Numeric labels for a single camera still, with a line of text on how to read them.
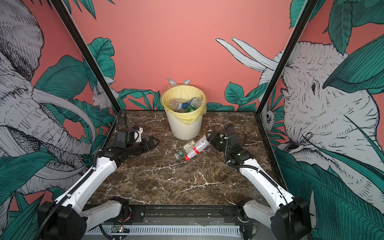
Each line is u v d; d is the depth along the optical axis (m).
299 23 0.75
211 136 0.71
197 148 0.75
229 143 0.57
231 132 0.58
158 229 0.78
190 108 0.99
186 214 0.75
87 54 0.86
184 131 0.95
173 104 0.91
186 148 0.93
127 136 0.62
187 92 0.98
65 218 0.38
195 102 0.93
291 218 0.38
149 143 0.72
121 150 0.60
